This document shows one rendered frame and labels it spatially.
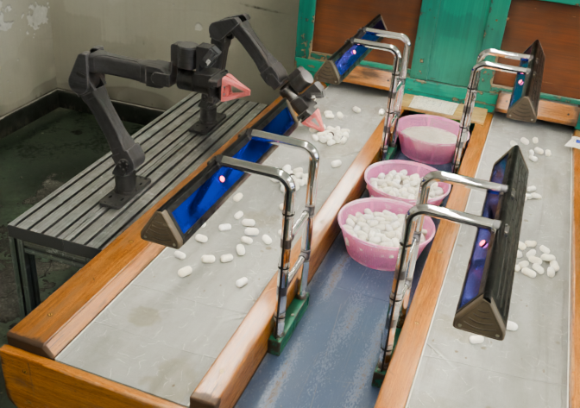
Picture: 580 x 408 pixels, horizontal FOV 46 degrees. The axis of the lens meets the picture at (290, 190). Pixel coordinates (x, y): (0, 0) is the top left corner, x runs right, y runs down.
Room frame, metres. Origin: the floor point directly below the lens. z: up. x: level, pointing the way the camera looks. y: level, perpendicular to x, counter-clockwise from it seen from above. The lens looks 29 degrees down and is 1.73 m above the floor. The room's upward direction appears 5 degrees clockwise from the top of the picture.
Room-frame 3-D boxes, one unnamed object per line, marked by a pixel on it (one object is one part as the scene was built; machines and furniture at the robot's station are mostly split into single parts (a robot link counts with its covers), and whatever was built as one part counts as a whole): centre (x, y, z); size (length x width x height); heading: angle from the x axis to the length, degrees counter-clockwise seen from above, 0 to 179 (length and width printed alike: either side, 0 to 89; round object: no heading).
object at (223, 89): (1.74, 0.17, 1.07); 0.09 x 0.07 x 0.07; 73
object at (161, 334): (1.83, 0.02, 0.73); 1.81 x 0.30 x 0.02; 162
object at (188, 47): (1.78, 0.33, 1.12); 0.12 x 0.09 x 0.12; 74
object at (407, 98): (2.51, -0.56, 0.77); 0.33 x 0.15 x 0.01; 72
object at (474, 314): (1.13, -0.41, 1.08); 0.62 x 0.08 x 0.07; 162
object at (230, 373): (1.78, -0.15, 0.71); 1.81 x 0.05 x 0.11; 162
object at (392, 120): (2.20, -0.25, 0.90); 0.20 x 0.19 x 0.45; 162
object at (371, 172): (1.88, -0.36, 0.72); 0.27 x 0.27 x 0.10
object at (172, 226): (1.31, 0.13, 1.08); 0.62 x 0.08 x 0.07; 162
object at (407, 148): (2.30, -0.50, 0.72); 0.27 x 0.27 x 0.10
